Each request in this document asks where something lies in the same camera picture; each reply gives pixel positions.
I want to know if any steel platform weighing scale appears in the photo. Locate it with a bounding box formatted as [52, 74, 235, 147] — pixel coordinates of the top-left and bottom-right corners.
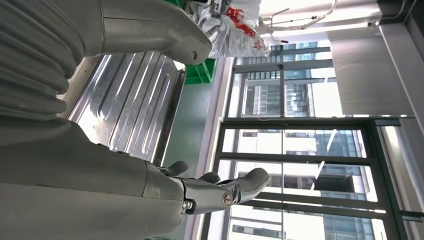
[56, 51, 187, 167]

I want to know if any glass high-rise building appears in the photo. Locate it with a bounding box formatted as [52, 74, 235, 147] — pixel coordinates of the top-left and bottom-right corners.
[228, 41, 389, 240]

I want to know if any green plastic crate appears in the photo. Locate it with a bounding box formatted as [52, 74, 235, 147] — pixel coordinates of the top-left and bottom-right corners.
[163, 0, 218, 86]

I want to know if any dark window frame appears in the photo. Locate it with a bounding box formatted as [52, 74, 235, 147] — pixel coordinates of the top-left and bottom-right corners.
[202, 39, 424, 240]

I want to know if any ribbed grey right arm sleeve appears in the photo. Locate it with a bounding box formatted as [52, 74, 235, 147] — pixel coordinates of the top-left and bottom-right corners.
[0, 0, 86, 122]

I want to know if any white metal tube frame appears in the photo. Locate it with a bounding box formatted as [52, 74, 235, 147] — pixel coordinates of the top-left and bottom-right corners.
[256, 0, 339, 45]

